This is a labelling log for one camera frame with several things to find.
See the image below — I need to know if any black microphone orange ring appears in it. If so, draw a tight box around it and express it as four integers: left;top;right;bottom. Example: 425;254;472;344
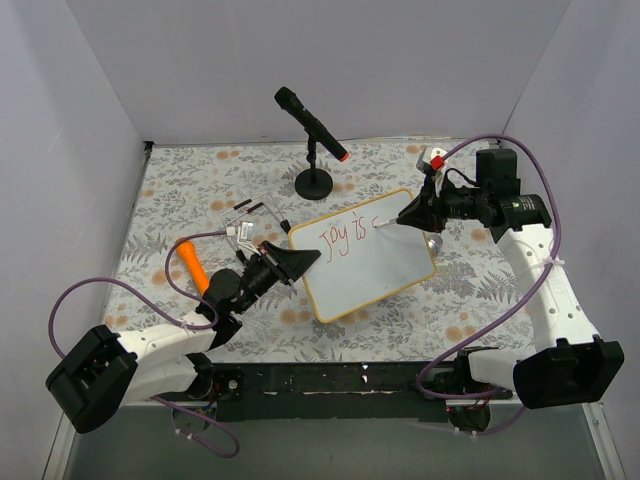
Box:
273;86;350;163

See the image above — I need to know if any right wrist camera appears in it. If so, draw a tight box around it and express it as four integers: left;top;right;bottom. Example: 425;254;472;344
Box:
416;147;447;196

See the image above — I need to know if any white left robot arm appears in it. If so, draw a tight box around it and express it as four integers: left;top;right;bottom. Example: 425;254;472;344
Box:
45;241;321;434

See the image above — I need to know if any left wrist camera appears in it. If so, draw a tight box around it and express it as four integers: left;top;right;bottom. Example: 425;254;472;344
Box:
225;221;258;253

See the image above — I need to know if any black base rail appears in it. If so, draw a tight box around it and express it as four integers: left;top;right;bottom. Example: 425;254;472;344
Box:
199;360;461;424

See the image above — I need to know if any yellow framed whiteboard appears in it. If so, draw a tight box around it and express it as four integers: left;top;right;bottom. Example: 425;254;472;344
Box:
288;188;436;323

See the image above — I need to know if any red whiteboard marker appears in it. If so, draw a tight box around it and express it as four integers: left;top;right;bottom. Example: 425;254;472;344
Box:
373;217;398;228

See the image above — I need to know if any black round microphone stand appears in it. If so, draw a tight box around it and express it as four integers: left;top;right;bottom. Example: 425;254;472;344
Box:
294;134;333;201

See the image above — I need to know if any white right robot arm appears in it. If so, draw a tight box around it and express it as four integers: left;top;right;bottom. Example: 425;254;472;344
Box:
396;149;624;409

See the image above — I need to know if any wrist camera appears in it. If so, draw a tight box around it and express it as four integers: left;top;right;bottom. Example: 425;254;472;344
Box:
416;147;447;196
225;221;258;253

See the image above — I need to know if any wire whiteboard easel stand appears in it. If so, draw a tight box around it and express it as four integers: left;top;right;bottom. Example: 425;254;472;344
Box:
219;192;291;233

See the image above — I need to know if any floral patterned table mat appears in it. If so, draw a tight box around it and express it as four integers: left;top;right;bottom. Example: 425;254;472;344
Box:
104;138;534;363

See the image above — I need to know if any silver microphone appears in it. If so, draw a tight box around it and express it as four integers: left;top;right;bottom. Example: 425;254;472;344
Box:
427;234;443;257

